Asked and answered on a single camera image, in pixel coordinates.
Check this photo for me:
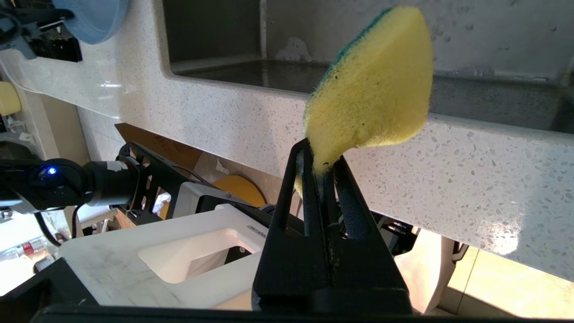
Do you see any blue-grey plate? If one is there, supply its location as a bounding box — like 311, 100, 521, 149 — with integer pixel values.
52, 0, 130, 45

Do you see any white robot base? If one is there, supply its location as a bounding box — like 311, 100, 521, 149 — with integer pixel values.
58, 182, 278, 311

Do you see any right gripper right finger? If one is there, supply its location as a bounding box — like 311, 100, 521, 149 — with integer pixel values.
325, 155, 413, 314

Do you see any brown cardboard sheet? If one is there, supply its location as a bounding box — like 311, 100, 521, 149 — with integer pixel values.
114, 122, 203, 170

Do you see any yellow sponge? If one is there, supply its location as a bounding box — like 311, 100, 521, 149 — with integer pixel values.
294, 5, 434, 198

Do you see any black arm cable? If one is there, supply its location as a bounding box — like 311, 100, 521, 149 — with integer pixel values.
34, 211, 63, 247

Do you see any black robot body panel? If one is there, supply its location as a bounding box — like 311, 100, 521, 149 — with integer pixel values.
0, 257, 100, 311

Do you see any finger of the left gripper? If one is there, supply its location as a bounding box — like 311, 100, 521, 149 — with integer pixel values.
10, 8, 75, 26

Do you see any pale yellow rounded object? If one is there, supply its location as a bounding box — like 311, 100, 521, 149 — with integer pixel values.
0, 82, 22, 117

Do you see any black loop handle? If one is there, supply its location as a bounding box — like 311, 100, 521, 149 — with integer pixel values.
452, 240, 470, 264

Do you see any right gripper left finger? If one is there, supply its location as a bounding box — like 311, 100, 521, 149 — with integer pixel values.
251, 138, 332, 314

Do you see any stainless steel sink basin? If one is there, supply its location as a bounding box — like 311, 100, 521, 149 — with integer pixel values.
155, 0, 574, 135

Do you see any black induction cooktop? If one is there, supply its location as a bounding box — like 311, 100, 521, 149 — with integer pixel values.
25, 25, 84, 63

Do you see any black metal base frame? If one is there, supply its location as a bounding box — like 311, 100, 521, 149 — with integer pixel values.
114, 141, 294, 236

